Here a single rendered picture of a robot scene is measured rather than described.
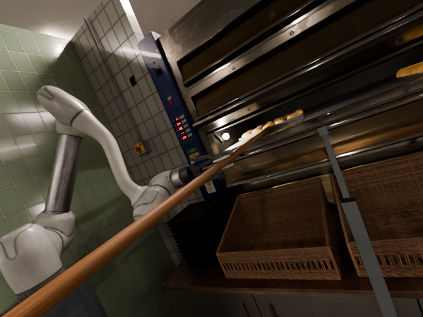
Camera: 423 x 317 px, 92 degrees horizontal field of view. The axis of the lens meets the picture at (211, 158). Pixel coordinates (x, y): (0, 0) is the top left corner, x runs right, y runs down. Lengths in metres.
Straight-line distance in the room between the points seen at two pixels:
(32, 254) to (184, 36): 1.39
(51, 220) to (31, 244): 0.18
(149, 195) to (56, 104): 0.53
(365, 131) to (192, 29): 1.18
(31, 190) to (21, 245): 0.70
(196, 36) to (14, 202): 1.49
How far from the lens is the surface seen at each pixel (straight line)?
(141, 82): 1.79
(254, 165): 1.41
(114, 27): 2.01
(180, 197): 0.55
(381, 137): 1.34
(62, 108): 1.05
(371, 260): 0.89
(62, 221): 1.21
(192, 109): 1.52
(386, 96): 1.34
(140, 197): 0.88
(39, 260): 1.06
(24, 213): 1.68
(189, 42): 1.56
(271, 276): 1.15
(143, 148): 1.77
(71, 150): 1.19
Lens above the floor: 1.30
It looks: 5 degrees down
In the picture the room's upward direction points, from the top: 23 degrees counter-clockwise
